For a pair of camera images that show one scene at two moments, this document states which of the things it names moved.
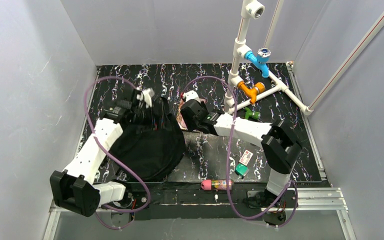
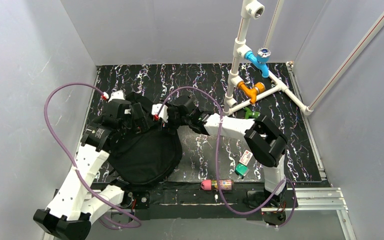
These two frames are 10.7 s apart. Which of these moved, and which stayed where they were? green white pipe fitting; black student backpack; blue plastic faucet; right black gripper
Moved: right black gripper
Stayed: green white pipe fitting; black student backpack; blue plastic faucet
